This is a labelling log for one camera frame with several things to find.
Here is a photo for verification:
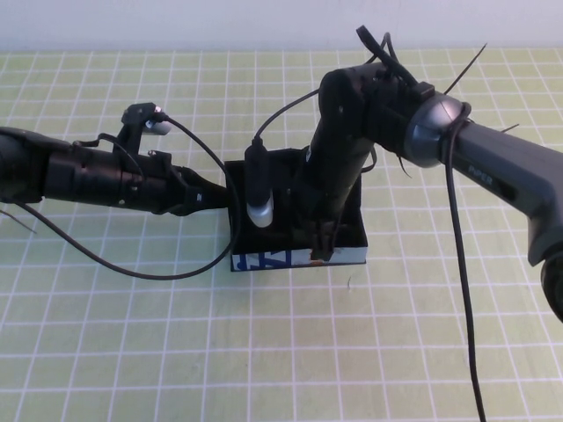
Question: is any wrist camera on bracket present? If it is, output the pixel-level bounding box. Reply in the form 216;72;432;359
121;101;173;156
244;137;277;229

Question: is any black printed glasses case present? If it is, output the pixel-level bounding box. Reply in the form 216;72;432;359
223;148;369;274

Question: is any green white-grid tablecloth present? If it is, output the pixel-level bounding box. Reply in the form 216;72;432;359
0;46;563;422

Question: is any black zip tie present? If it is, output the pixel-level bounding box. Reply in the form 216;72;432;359
0;208;38;235
442;41;489;97
395;153;415;182

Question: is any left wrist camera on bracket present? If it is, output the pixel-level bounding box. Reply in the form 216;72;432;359
121;101;173;156

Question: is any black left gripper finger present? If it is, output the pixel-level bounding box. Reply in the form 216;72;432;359
192;172;230;198
186;186;230;209

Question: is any black right camera cable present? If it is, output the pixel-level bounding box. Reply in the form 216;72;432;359
252;25;487;422

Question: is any black camera cable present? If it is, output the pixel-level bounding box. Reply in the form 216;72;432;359
8;111;243;280
252;25;487;422

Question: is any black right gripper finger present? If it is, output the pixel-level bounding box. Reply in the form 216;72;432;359
310;221;325;261
323;222;337;265

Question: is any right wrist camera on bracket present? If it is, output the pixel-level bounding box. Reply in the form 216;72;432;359
244;137;277;229

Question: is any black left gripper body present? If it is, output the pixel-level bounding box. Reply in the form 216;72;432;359
150;150;197;219

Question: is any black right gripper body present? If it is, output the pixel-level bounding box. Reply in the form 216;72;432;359
290;173;355;230

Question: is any black left camera cable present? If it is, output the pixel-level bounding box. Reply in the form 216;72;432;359
8;111;243;280

